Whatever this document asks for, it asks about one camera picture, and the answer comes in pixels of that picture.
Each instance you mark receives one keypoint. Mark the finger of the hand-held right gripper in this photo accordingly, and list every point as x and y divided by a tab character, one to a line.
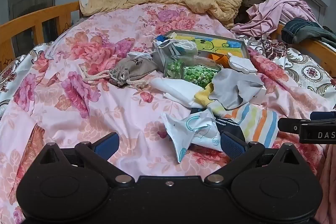
288	124
324	115

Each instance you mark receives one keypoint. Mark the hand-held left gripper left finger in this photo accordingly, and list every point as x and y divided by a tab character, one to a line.
107	146

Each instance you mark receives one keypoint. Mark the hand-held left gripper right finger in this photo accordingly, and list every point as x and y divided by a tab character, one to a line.
231	146

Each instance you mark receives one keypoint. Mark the navy dotted sock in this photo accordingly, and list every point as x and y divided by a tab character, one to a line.
233	127

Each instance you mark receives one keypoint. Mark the pastel striped sock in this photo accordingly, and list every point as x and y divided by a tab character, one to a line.
260	124

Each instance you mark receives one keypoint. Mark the grey sock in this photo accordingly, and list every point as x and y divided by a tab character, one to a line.
236	87

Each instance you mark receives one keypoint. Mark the grey tray box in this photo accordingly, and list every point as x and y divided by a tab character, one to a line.
244	48

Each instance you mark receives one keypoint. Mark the orange fabric piece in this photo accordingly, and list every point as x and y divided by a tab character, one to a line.
218	58

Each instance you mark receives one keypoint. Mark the grey face mask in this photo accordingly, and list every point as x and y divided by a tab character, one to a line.
164	56

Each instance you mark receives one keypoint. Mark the white ruffled sock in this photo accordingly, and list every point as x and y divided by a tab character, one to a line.
187	47

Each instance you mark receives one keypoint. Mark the pink floral bedsheet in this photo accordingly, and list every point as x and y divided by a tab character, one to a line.
92	108

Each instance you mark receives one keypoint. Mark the white gold patterned satin sheet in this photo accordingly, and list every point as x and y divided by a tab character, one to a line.
309	74

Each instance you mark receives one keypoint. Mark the white cartoon printed cloth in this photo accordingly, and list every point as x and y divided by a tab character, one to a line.
189	129

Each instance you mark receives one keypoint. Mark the yellow sock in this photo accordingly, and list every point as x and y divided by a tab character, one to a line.
204	95

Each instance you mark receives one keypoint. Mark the glass jar of green stars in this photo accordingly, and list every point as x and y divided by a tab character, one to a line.
197	74

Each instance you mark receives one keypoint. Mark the blue denim jeans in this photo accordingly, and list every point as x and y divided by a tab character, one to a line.
302	29

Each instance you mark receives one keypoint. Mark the yellow blue cartoon picture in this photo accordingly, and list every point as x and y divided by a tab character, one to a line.
223	45

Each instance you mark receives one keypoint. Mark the pink garment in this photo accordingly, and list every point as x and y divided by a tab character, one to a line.
275	11

